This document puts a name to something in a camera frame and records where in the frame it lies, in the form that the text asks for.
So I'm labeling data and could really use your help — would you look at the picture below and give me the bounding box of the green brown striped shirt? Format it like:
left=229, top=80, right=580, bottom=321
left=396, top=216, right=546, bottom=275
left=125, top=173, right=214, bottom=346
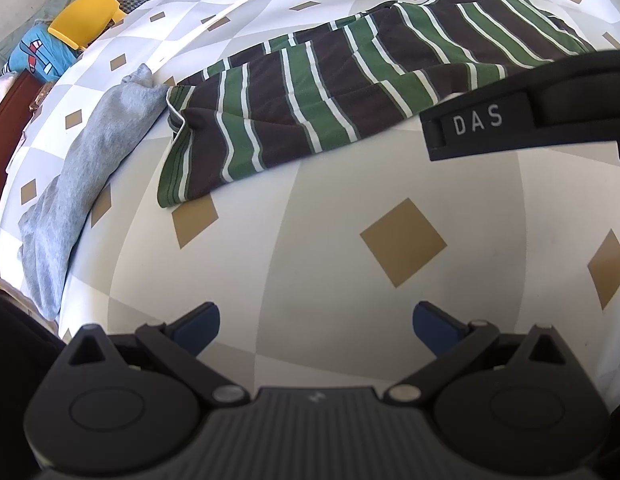
left=157, top=0, right=598, bottom=209

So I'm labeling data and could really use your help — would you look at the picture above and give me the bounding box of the grey-green blanket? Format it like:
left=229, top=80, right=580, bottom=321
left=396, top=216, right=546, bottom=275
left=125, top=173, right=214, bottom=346
left=0, top=0, right=78, bottom=58

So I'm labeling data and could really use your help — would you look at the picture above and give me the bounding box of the white printed bag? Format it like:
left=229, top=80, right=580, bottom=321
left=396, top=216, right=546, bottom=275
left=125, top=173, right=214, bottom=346
left=0, top=72, right=17, bottom=112

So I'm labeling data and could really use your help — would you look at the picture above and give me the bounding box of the blue printed cloth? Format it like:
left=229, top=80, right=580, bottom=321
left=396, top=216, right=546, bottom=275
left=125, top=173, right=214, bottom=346
left=1, top=25, right=80, bottom=83

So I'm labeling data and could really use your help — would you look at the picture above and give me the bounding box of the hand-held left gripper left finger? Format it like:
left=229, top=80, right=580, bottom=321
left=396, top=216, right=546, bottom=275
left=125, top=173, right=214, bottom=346
left=55, top=301, right=251, bottom=406

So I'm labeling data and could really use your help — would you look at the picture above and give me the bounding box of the brown wooden cabinet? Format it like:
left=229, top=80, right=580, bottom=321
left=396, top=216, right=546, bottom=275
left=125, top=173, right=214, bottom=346
left=0, top=72, right=53, bottom=216

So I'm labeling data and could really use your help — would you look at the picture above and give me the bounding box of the yellow plastic chair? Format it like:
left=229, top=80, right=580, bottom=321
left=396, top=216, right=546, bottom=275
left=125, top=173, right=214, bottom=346
left=47, top=0, right=127, bottom=53

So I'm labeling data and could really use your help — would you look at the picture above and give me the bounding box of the small wrapped packet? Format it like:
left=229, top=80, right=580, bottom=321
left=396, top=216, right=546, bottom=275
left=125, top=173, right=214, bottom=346
left=29, top=81, right=54, bottom=117

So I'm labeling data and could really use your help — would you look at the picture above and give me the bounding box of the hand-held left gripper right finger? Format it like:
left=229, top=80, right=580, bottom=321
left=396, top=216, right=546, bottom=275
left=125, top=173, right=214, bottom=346
left=385, top=301, right=590, bottom=406

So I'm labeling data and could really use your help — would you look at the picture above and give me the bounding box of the grey garment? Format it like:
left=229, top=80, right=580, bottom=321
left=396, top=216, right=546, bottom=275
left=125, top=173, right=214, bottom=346
left=17, top=63, right=169, bottom=321

